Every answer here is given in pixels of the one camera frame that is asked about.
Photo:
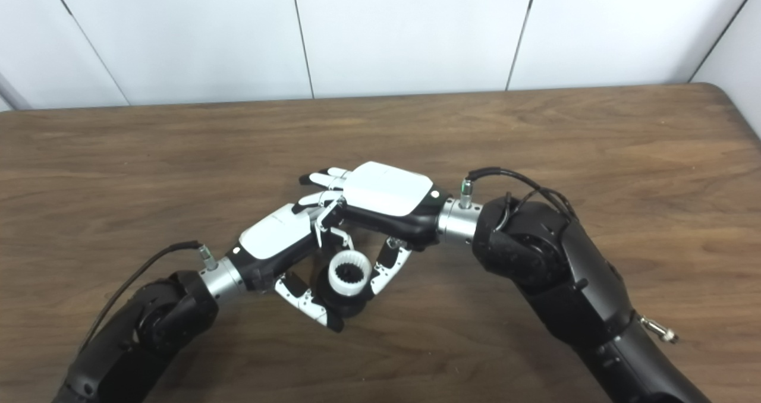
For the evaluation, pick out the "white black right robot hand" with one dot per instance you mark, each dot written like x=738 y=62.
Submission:
x=386 y=192

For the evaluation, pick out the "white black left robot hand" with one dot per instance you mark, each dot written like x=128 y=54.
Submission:
x=273 y=236

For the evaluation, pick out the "round black part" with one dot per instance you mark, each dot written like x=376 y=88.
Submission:
x=348 y=307

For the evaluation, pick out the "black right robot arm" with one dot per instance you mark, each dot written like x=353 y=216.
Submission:
x=553 y=272

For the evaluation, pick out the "silver elbow connector plug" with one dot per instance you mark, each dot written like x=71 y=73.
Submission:
x=660 y=330

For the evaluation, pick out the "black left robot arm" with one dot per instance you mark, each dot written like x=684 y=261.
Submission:
x=154 y=326

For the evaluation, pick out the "grey wall pipe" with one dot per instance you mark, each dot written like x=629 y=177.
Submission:
x=12 y=94

